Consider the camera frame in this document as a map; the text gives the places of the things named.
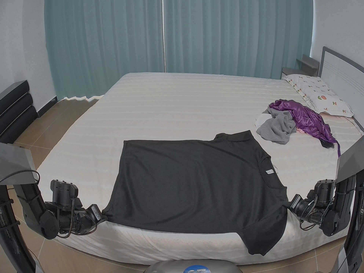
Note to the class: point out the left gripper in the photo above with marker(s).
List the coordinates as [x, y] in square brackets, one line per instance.
[91, 217]

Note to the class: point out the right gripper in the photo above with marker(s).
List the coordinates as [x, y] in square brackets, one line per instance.
[300, 206]

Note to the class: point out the black T-shirt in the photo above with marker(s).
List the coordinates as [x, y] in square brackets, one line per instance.
[193, 186]

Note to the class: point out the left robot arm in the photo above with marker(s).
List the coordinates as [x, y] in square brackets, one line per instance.
[31, 209]

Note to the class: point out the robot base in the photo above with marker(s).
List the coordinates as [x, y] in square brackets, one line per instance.
[170, 267]

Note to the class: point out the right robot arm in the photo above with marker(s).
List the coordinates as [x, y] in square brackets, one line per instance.
[341, 203]

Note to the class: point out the bed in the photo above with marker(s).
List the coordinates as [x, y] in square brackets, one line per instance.
[176, 101]

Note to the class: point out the grey garment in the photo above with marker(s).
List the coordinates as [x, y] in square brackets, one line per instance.
[274, 129]

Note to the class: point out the purple satin garment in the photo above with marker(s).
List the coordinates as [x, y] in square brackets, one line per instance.
[307, 115]

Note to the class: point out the white garment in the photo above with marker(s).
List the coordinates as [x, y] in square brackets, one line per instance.
[260, 120]

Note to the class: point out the white printed pillow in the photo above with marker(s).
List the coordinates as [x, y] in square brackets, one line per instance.
[318, 94]

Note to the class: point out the grey bedside table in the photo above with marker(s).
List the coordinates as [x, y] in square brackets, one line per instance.
[309, 62]

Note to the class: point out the blue-green curtain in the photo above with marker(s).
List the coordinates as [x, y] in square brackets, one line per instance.
[236, 24]
[99, 38]

